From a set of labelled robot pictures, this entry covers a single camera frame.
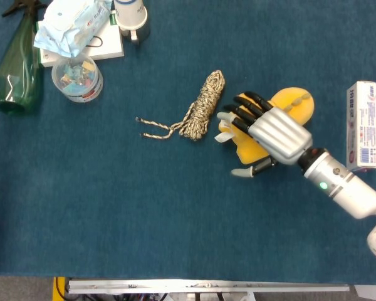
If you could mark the white toothpaste box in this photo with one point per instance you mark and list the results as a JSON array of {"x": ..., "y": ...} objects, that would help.
[{"x": 363, "y": 125}]

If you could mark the aluminium frame rail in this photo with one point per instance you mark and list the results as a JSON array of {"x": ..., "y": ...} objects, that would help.
[{"x": 206, "y": 287}]

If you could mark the yellow plush toy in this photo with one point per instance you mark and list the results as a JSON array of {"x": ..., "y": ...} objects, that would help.
[{"x": 296, "y": 105}]

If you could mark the blue table cloth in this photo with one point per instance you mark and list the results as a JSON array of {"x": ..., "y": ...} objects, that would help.
[{"x": 144, "y": 203}]

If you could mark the white cylindrical dispenser cup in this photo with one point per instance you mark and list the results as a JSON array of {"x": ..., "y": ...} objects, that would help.
[{"x": 131, "y": 17}]

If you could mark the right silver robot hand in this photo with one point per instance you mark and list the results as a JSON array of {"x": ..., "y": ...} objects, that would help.
[{"x": 279, "y": 135}]

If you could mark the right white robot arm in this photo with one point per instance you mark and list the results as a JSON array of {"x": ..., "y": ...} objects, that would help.
[{"x": 347, "y": 185}]

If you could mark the green glass bottle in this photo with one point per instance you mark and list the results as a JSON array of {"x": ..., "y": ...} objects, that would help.
[{"x": 18, "y": 72}]

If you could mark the clear tub of binder clips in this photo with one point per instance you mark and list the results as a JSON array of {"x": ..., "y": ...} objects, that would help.
[{"x": 78, "y": 80}]

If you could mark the white flat box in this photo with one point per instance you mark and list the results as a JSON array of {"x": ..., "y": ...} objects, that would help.
[{"x": 108, "y": 44}]

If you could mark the blue wet wipes pack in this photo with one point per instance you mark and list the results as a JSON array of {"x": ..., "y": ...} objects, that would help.
[{"x": 72, "y": 26}]

